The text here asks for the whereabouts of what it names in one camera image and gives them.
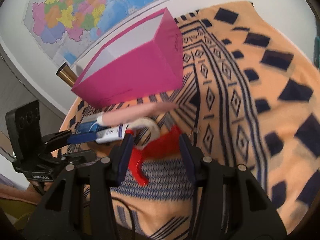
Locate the black cable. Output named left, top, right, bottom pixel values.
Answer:
left=111, top=195, right=137, bottom=240

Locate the pink fuzzy sleeve forearm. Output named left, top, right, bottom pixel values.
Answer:
left=0, top=184, right=42, bottom=205

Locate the colourful wall map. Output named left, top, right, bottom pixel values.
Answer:
left=23, top=0, right=159, bottom=66

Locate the person's left hand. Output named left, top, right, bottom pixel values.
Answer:
left=29, top=180, right=53, bottom=196

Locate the grey door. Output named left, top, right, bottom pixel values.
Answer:
left=1, top=50, right=64, bottom=162

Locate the gold thermos tumbler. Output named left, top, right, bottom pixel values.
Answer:
left=56, top=62, right=78, bottom=88

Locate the red tape dispenser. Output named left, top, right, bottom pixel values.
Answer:
left=125, top=118, right=182, bottom=186

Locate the pink open cardboard box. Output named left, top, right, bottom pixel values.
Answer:
left=72, top=8, right=183, bottom=108

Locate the pink tube white cap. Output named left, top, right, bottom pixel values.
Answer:
left=97, top=102, right=178, bottom=127

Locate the small white ointment tube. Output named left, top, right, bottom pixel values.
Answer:
left=95, top=124, right=129, bottom=144

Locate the dark blue medicine box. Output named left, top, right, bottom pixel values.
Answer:
left=75, top=121, right=101, bottom=134

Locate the orange patterned blanket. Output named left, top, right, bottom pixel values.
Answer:
left=58, top=0, right=320, bottom=239

